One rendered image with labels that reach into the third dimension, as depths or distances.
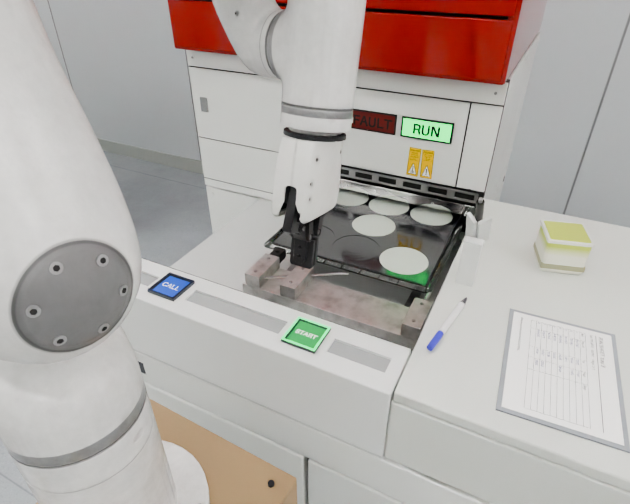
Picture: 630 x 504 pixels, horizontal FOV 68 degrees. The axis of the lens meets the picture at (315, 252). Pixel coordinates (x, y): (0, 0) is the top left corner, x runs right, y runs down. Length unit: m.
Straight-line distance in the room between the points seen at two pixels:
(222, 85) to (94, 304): 1.08
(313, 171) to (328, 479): 0.54
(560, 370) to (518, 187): 2.07
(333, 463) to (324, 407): 0.13
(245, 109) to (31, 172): 1.05
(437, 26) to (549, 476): 0.78
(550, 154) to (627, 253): 1.66
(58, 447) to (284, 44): 0.43
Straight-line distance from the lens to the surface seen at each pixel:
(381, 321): 0.87
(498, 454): 0.67
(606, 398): 0.73
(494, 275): 0.88
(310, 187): 0.54
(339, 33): 0.53
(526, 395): 0.69
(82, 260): 0.30
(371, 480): 0.82
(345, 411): 0.72
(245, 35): 0.59
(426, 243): 1.06
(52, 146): 0.31
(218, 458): 0.66
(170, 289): 0.83
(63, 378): 0.43
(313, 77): 0.53
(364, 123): 1.16
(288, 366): 0.71
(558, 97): 2.59
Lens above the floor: 1.46
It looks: 34 degrees down
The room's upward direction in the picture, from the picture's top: straight up
